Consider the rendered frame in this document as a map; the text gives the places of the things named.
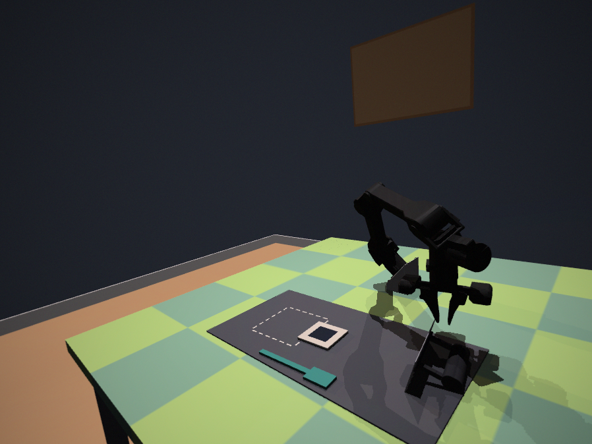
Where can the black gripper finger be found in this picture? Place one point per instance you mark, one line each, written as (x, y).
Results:
(453, 305)
(432, 303)

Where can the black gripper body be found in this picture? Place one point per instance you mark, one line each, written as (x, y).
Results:
(443, 277)

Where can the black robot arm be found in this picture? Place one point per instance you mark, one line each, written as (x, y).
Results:
(425, 220)

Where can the beige square tile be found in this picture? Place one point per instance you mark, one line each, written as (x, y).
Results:
(323, 335)

